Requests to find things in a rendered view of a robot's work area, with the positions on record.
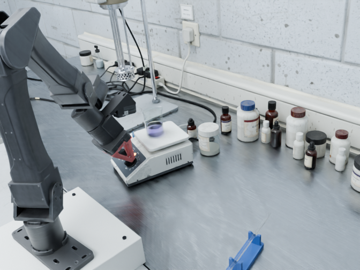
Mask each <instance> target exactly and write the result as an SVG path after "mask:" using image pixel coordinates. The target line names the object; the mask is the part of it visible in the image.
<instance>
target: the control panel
mask: <svg viewBox="0 0 360 270"><path fill-rule="evenodd" d="M131 144H132V149H133V152H134V153H136V155H135V158H136V159H137V163H136V164H135V165H134V166H133V167H132V168H128V167H127V166H126V165H125V164H124V162H125V160H121V159H118V158H115V157H112V160H113V161H114V162H115V164H116V165H117V166H118V168H119V169H120V171H121V172H122V173H123V175H124V176H125V177H126V178H127V177H128V176H129V175H130V174H131V173H132V172H133V171H134V170H135V169H136V168H137V167H138V166H139V165H140V164H142V163H143V162H144V161H145V160H146V157H145V156H144V155H143V154H142V153H141V151H140V150H139V149H137V147H136V146H135V145H134V144H133V143H132V142H131Z"/></svg>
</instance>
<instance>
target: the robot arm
mask: <svg viewBox="0 0 360 270"><path fill-rule="evenodd" d="M40 17H41V13H40V12H39V11H38V10H37V8H35V7H26V8H21V9H18V10H17V11H15V12H14V13H13V14H12V15H11V16H9V15H8V14H7V13H6V12H5V11H0V134H1V137H2V140H3V143H4V146H5V149H6V152H7V156H8V159H9V165H10V176H11V179H12V180H11V181H10V182H9V183H8V186H9V189H10V192H11V203H13V218H14V220H15V221H23V224H24V225H23V226H21V227H20V228H18V229H16V230H15V231H13V232H12V234H11V235H12V237H13V239H14V240H15V241H16V242H18V243H19V244H20V245H21V246H22V247H24V248H25V249H26V250H27V251H28V252H29V253H31V254H32V255H33V256H34V257H35V258H36V259H38V260H39V261H40V262H42V263H43V264H44V265H45V266H46V267H48V268H49V269H50V270H80V269H82V268H83V267H84V266H85V265H87V264H88V263H89V262H91V261H92V260H93V259H94V254H93V251H92V250H90V249H89V248H87V247H86V246H84V245H83V244H81V243H80V242H79V241H77V240H76V239H74V238H73V237H71V236H70V235H68V234H67V232H66V230H65V231H64V230H63V227H62V224H61V221H60V219H59V215H60V213H61V212H62V210H63V209H64V207H63V183H62V179H61V176H60V173H59V170H58V167H54V164H53V161H52V159H51V158H50V157H49V155H48V153H47V151H46V149H45V147H44V144H43V141H42V139H41V135H40V131H39V128H38V125H37V122H36V119H35V115H34V112H33V108H32V105H31V101H30V98H29V92H28V85H27V78H28V76H27V72H26V69H25V67H28V68H29V69H31V70H32V71H33V72H34V73H35V74H36V75H37V76H38V77H39V78H40V79H41V80H42V81H43V82H44V83H45V85H46V86H47V87H48V90H49V91H50V97H51V98H53V99H54V101H55V103H56V104H58V105H59V106H60V108H61V109H64V110H65V109H73V111H72V113H71V117H72V118H73V119H74V120H75V121H76V122H77V123H78V124H79V125H80V126H81V127H82V128H83V129H84V130H85V131H86V132H88V134H89V135H90V136H91V137H93V138H94V139H93V140H92V143H93V144H94V145H95V146H96V147H97V148H98V149H100V150H101V151H103V152H104V153H106V154H108V155H110V156H112V157H114V158H118V159H121V160H125V161H129V162H133V161H134V160H135V156H134V152H133V149H132V144H131V135H130V134H129V133H128V132H127V130H124V128H123V127H122V126H121V125H120V123H119V122H118V121H117V120H116V119H115V118H114V117H116V118H121V117H125V116H126V115H130V114H134V113H136V112H137V111H136V102H135V100H134V99H133V98H132V97H131V96H130V95H129V94H128V93H126V92H122V91H118V93H117V94H116V95H115V96H114V97H113V98H112V99H111V100H110V102H109V103H108V104H107V105H106V106H105V107H104V108H103V109H102V110H101V111H100V109H101V108H102V106H103V104H104V101H105V99H106V96H107V94H108V91H109V87H108V85H107V84H106V83H105V82H104V81H103V80H101V78H100V76H99V75H98V74H92V75H85V74H84V72H83V71H79V70H78V69H77V68H76V67H75V66H73V65H71V64H70V63H69V62H68V61H67V60H66V59H65V58H64V57H63V56H62V55H61V54H60V53H59V52H58V51H57V50H56V49H55V48H54V46H53V45H52V44H51V43H50V42H49V41H48V40H47V38H46V37H45V36H44V35H43V33H42V32H41V30H40V28H39V21H40ZM113 116H114V117H113ZM122 147H124V149H125V151H126V153H127V156H125V155H122V154H119V153H118V152H119V151H120V150H121V149H122ZM129 156H130V157H129ZM57 263H58V264H57Z"/></svg>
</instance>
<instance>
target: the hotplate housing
mask: <svg viewBox="0 0 360 270"><path fill-rule="evenodd" d="M131 141H132V143H133V144H134V145H135V146H136V147H137V149H139V150H140V151H141V153H142V154H143V155H144V156H145V157H146V160H145V161H144V162H143V163H142V164H140V165H139V166H138V167H137V168H136V169H135V170H134V171H133V172H132V173H131V174H130V175H129V176H128V177H127V178H126V177H125V176H124V175H123V173H122V172H121V171H120V169H119V168H118V166H117V165H116V164H115V162H114V161H113V160H112V159H111V164H112V165H113V166H114V168H115V169H116V171H117V172H118V173H119V175H120V176H121V178H122V179H123V181H124V182H125V184H126V185H127V186H128V187H130V186H133V185H135V184H138V183H141V182H144V181H146V180H149V179H151V178H154V177H157V176H160V175H163V174H165V173H168V172H170V171H173V170H176V169H179V168H181V167H184V166H187V165H190V164H192V163H193V160H194V157H193V145H192V142H190V141H189V140H186V141H183V142H180V143H177V144H174V145H171V146H168V147H165V148H162V149H160V150H157V151H154V152H150V151H148V150H147V149H146V148H145V146H144V145H143V144H142V143H141V142H140V141H139V140H138V139H137V138H136V137H134V138H132V139H131Z"/></svg>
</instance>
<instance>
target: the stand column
mask: <svg viewBox="0 0 360 270"><path fill-rule="evenodd" d="M140 3H141V11H142V18H143V23H144V31H145V39H146V47H147V54H148V62H149V70H150V74H151V82H152V90H153V98H154V99H153V100H152V102H153V103H159V102H160V99H158V96H157V91H156V83H155V75H154V66H153V59H152V51H151V42H150V38H149V29H148V21H147V13H146V5H145V0H140Z"/></svg>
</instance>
